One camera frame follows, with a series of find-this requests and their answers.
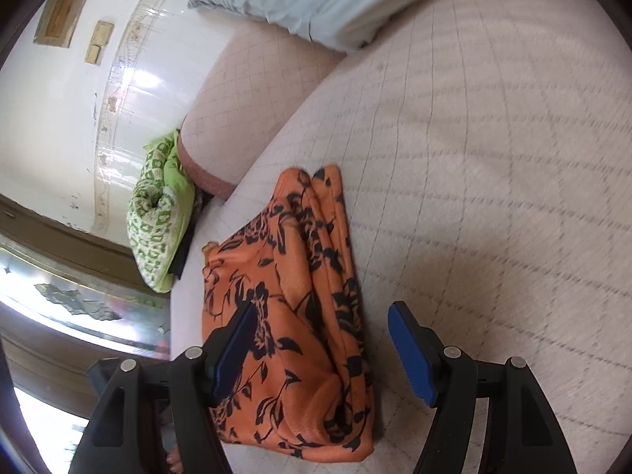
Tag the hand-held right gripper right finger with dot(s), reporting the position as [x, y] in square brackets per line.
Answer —
[410, 355]

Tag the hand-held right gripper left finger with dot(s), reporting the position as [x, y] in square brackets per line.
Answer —
[237, 350]

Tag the orange floral cloth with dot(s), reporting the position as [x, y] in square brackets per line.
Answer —
[296, 306]

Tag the person's foot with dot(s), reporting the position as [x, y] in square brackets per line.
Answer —
[175, 464]

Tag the green patterned pillow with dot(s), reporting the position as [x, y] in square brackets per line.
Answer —
[153, 227]

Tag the beige sofa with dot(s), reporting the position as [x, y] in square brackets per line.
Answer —
[493, 158]

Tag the pink checked bolster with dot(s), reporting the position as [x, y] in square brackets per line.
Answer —
[247, 98]

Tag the beige wall switch plate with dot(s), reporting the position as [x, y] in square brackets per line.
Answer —
[94, 54]
[102, 33]

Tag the wooden wall panel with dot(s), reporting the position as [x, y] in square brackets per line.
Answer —
[66, 10]

